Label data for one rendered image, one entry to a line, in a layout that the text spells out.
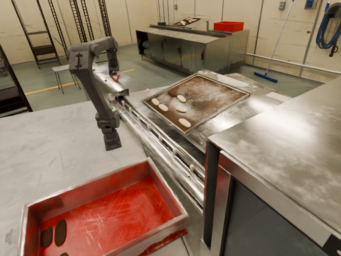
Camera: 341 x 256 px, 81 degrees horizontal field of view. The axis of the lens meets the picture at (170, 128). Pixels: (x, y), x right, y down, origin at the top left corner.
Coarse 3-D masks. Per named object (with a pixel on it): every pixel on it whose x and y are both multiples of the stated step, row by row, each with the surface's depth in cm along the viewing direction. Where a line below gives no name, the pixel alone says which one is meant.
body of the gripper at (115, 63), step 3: (108, 60) 123; (111, 60) 123; (114, 60) 123; (117, 60) 125; (108, 63) 128; (111, 63) 124; (114, 63) 124; (117, 63) 126; (111, 66) 125; (114, 66) 125; (117, 66) 127; (111, 69) 125; (114, 69) 125; (117, 69) 125
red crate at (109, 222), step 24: (120, 192) 83; (144, 192) 83; (72, 216) 75; (96, 216) 75; (120, 216) 74; (144, 216) 73; (168, 216) 73; (72, 240) 68; (96, 240) 67; (120, 240) 67; (168, 240) 65
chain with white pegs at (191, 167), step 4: (56, 40) 455; (60, 44) 404; (64, 48) 364; (124, 104) 150; (128, 108) 145; (132, 112) 139; (136, 116) 135; (140, 120) 129; (144, 124) 125; (148, 124) 119; (148, 128) 119; (152, 132) 117; (156, 136) 113; (160, 136) 108; (160, 140) 109; (164, 144) 107; (168, 148) 104; (176, 152) 99; (192, 168) 88
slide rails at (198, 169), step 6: (120, 102) 152; (126, 102) 151; (126, 108) 143; (132, 108) 142; (132, 114) 135; (138, 114) 134; (138, 120) 127; (144, 120) 127; (144, 126) 121; (150, 126) 120; (150, 132) 115; (156, 132) 115; (156, 138) 110; (162, 138) 110; (162, 144) 105; (168, 144) 105; (168, 150) 100; (174, 156) 96; (186, 156) 96; (180, 162) 93; (192, 162) 92; (186, 168) 89; (198, 168) 89; (192, 174) 86; (198, 180) 83
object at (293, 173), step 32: (320, 96) 41; (256, 128) 32; (288, 128) 32; (320, 128) 31; (224, 160) 28; (256, 160) 26; (288, 160) 26; (320, 160) 26; (224, 192) 31; (256, 192) 25; (288, 192) 22; (320, 192) 22; (224, 224) 35; (320, 224) 19
